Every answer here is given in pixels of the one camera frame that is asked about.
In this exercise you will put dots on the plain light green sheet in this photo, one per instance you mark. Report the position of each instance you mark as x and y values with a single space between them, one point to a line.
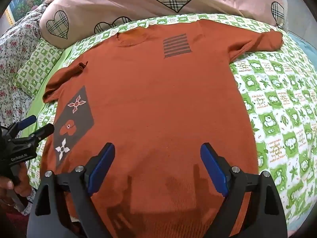
47 84

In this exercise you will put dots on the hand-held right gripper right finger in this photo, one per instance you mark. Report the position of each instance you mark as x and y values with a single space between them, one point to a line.
214 169

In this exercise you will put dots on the green printed pillow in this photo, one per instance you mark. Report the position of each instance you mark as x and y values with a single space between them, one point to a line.
37 67

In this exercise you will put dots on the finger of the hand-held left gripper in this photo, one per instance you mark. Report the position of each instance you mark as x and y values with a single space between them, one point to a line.
42 132
28 122

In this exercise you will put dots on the orange t-shirt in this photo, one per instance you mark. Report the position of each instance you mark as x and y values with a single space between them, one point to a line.
158 104

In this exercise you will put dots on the floral blanket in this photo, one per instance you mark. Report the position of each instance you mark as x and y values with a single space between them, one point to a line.
14 52

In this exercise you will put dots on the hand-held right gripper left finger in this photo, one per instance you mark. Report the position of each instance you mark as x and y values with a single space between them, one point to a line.
102 169

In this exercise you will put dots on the person's left hand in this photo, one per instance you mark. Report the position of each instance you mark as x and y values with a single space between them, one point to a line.
26 178

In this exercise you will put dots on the flower landscape wall painting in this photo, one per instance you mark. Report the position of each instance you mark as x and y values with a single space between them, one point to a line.
27 2

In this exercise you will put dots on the green printed bedsheet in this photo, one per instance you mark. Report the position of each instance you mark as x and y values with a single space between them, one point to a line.
284 104

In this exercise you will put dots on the pink duvet with plaid hearts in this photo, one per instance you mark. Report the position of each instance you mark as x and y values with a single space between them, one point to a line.
123 0

